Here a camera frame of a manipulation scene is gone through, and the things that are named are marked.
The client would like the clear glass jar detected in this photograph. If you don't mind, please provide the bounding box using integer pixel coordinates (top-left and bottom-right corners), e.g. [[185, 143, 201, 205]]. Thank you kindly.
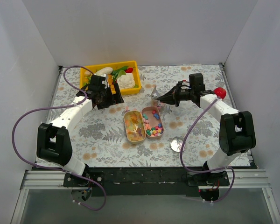
[[153, 99, 165, 111]]

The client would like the silver metal scoop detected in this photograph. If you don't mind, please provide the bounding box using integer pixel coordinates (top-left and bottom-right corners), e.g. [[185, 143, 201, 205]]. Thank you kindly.
[[150, 86, 160, 100]]

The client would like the silver jar lid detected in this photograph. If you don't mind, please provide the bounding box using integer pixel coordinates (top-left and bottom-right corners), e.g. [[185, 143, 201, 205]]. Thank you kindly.
[[169, 137, 183, 153]]

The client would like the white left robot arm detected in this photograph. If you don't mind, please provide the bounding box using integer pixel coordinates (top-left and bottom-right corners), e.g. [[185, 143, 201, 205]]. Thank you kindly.
[[36, 75, 124, 187]]

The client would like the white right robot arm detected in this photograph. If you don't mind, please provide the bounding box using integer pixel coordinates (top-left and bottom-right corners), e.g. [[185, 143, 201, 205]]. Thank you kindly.
[[154, 73, 256, 185]]

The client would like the white cauliflower toy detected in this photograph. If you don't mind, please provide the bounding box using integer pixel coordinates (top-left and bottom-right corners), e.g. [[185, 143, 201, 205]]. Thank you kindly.
[[117, 73, 135, 90]]

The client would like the white radish toy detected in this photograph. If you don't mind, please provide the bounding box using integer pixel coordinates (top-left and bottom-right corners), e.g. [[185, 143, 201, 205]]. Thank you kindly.
[[95, 67, 113, 77]]

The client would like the floral table mat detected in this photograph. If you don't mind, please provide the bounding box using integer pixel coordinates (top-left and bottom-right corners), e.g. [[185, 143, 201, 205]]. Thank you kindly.
[[36, 64, 252, 168]]

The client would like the green chili pepper toy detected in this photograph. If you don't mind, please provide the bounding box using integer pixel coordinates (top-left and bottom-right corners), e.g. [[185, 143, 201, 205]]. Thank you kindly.
[[111, 66, 128, 76]]

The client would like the yellow plastic bin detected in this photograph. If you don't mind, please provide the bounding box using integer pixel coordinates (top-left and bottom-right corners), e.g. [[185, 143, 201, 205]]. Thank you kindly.
[[80, 60, 142, 96]]

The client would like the red tomato toy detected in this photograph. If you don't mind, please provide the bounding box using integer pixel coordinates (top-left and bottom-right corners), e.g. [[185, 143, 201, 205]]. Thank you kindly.
[[213, 87, 227, 99]]

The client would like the red chili pepper toy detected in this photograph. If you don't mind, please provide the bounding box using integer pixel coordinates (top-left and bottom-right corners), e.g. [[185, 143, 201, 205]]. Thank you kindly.
[[125, 67, 134, 73]]

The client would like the pink oval candy box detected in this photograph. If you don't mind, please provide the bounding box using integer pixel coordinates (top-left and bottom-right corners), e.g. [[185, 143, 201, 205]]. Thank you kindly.
[[141, 106, 164, 140]]

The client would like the beige oval candy box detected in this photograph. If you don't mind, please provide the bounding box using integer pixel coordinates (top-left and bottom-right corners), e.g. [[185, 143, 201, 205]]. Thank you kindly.
[[124, 111, 146, 145]]

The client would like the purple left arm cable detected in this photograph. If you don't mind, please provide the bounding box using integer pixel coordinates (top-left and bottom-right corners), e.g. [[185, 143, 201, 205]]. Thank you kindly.
[[11, 65, 107, 211]]

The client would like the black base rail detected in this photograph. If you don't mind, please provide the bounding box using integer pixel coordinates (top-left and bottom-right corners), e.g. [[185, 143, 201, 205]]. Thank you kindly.
[[31, 166, 257, 196]]

